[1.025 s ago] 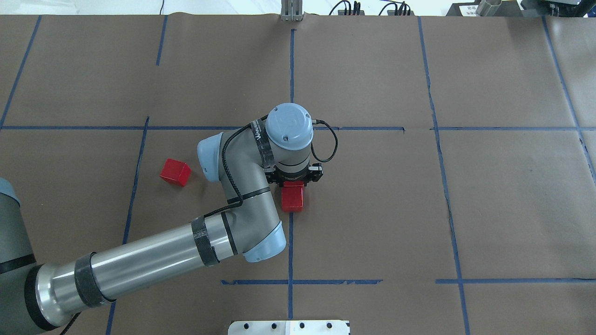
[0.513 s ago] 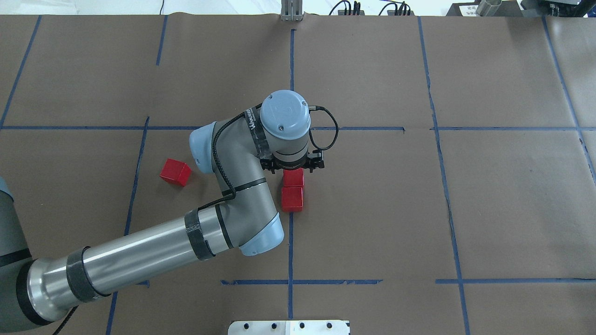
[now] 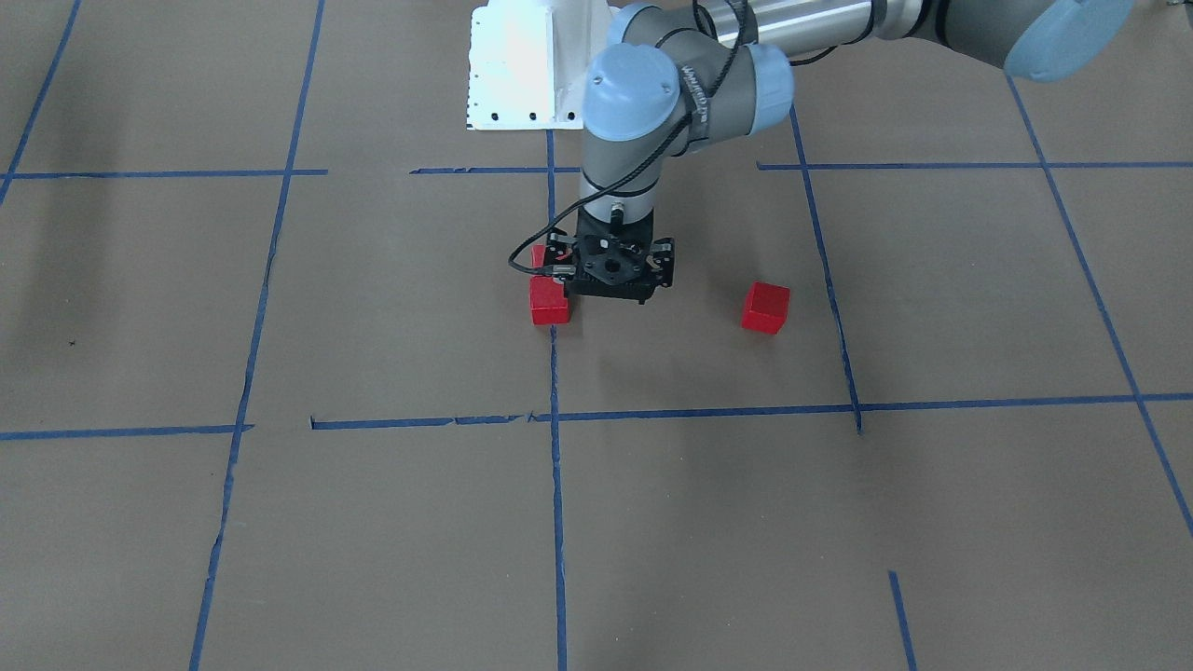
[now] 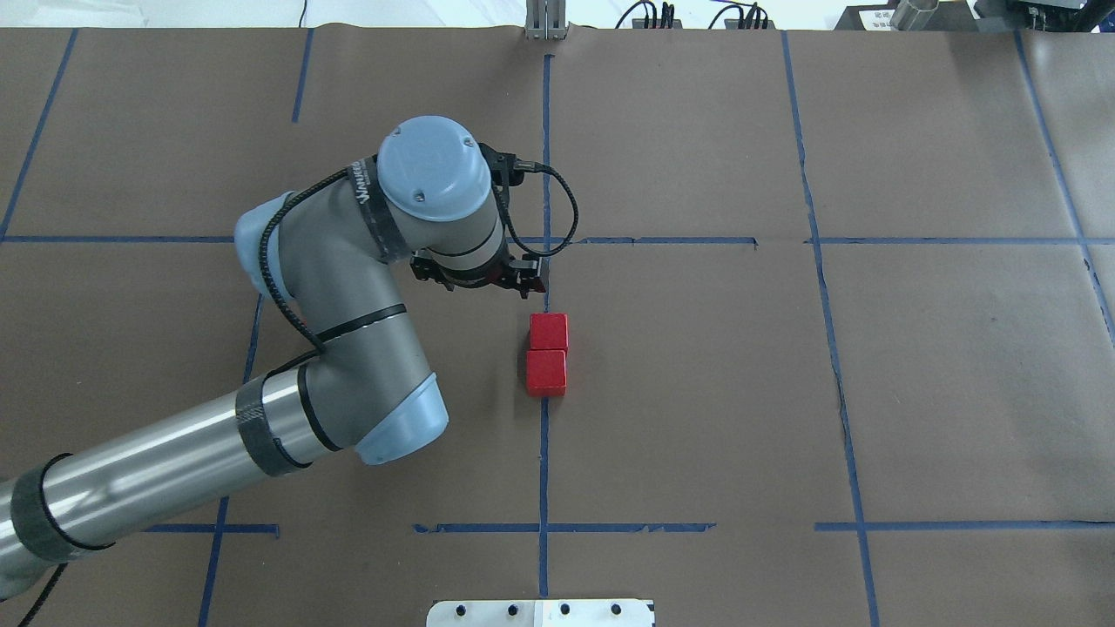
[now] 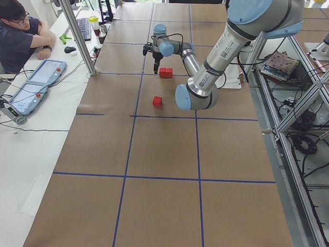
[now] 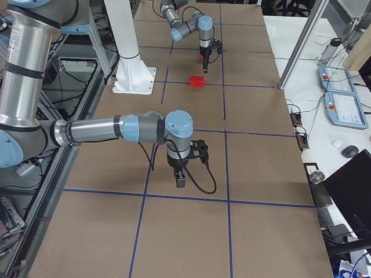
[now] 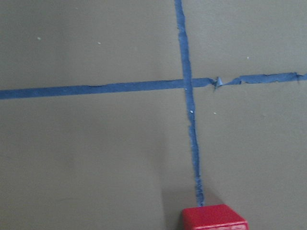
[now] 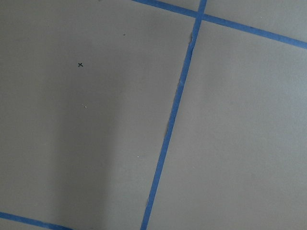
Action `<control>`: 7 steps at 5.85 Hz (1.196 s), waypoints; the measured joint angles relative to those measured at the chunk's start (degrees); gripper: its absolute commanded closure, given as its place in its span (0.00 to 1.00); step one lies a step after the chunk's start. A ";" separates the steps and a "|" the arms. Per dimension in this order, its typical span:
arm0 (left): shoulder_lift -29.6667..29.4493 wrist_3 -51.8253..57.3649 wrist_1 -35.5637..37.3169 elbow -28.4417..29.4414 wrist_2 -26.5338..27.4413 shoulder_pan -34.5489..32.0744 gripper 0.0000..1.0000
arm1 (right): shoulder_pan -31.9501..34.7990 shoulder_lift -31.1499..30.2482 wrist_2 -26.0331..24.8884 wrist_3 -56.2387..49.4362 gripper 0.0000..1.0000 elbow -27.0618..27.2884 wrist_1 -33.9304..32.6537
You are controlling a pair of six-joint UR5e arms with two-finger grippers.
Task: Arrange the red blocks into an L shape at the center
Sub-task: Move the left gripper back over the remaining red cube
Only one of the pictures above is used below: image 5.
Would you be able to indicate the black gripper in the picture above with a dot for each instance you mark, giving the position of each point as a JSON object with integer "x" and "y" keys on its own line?
{"x": 156, "y": 56}

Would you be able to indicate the red cube block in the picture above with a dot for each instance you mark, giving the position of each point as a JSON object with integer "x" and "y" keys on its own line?
{"x": 163, "y": 72}
{"x": 169, "y": 72}
{"x": 157, "y": 102}

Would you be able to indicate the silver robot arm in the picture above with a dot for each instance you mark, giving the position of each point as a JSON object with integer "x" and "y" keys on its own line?
{"x": 245, "y": 22}

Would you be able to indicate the black keyboard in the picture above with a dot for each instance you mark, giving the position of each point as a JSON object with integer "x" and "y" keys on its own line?
{"x": 85, "y": 28}

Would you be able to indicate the black computer mouse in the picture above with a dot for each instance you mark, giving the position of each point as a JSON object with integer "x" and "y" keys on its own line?
{"x": 69, "y": 49}

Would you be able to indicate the upper teach pendant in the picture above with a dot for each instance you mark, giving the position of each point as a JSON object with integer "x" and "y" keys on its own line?
{"x": 48, "y": 72}

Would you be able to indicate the teach pendant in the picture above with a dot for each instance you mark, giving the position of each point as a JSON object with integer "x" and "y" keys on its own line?
{"x": 48, "y": 72}
{"x": 28, "y": 97}

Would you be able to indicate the lower teach pendant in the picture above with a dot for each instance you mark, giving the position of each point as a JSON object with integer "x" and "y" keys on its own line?
{"x": 28, "y": 97}

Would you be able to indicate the seated person in navy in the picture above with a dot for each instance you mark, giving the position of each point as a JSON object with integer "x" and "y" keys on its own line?
{"x": 21, "y": 35}

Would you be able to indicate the green handled tool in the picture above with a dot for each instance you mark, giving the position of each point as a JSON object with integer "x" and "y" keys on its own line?
{"x": 63, "y": 38}

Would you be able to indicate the aluminium frame post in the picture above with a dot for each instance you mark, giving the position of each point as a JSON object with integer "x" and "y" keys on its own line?
{"x": 71, "y": 19}

